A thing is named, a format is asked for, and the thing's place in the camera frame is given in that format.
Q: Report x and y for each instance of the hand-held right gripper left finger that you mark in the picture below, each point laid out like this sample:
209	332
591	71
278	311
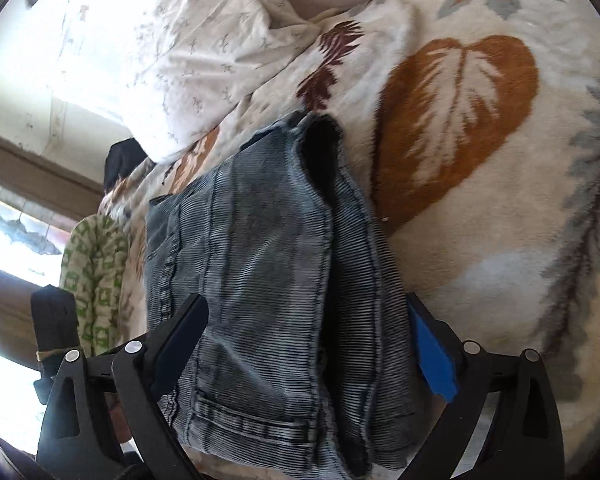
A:
177	350

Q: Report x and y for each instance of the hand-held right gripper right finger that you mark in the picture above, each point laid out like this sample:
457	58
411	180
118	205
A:
435	360

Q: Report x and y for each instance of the grey-blue denim pants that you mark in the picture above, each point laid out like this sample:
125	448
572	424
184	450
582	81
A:
260	260

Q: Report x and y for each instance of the green and cream patterned cloth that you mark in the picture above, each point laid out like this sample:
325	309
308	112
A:
97	270

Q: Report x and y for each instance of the cream leaf-print fleece blanket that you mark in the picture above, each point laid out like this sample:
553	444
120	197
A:
480	260

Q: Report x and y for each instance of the black cloth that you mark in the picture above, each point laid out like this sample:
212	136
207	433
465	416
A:
122	165

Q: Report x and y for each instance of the white floral pillow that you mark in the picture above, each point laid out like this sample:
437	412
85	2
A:
190	60

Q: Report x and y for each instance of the wooden window frame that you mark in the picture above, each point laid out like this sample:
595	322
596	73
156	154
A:
40	170

